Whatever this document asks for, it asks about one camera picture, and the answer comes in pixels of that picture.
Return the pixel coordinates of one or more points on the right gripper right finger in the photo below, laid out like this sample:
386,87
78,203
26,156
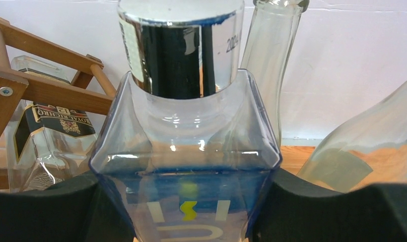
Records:
296,210

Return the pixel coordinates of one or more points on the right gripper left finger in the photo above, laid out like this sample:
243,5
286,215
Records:
76,209

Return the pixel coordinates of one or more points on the clear bottle dark label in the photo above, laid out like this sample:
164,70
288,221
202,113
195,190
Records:
369,148
270,39

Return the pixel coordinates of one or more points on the blue glass bottle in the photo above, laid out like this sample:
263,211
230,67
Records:
186,152

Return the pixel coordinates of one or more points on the clear bottle black cap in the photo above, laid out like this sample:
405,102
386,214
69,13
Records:
46,144

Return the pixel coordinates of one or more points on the brown wooden wine rack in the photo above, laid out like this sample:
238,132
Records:
35,69

